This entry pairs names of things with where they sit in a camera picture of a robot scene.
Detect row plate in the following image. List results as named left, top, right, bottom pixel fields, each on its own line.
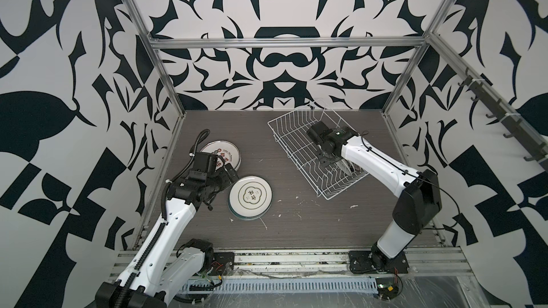
left=228, top=176, right=273, bottom=221
left=201, top=141, right=242, bottom=171

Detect white wire dish rack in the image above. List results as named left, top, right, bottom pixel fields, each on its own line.
left=268, top=100, right=368, bottom=200

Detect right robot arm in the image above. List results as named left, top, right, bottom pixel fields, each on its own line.
left=307, top=122, right=442, bottom=272

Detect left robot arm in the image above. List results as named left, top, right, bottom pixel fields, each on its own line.
left=91, top=152, right=239, bottom=307

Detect small circuit board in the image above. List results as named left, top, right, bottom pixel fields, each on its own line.
left=375, top=276, right=403, bottom=302

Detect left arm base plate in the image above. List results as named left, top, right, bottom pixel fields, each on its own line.
left=202, top=252, right=235, bottom=277

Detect white slotted cable duct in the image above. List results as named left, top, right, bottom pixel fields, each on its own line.
left=179, top=277, right=378, bottom=295

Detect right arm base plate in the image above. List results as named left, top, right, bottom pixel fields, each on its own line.
left=348, top=250, right=409, bottom=275

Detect aluminium frame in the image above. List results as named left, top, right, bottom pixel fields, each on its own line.
left=106, top=0, right=548, bottom=172

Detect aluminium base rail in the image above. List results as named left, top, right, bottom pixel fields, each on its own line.
left=108, top=245, right=474, bottom=281

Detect wall hook rail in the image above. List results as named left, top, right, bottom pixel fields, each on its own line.
left=459, top=67, right=547, bottom=172

